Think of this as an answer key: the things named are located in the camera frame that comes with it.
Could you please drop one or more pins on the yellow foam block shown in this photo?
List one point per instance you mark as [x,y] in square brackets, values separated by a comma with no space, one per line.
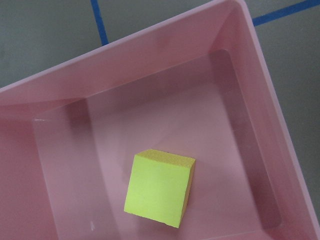
[159,186]

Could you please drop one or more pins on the pink plastic bin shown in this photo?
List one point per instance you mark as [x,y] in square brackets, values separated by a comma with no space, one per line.
[195,85]

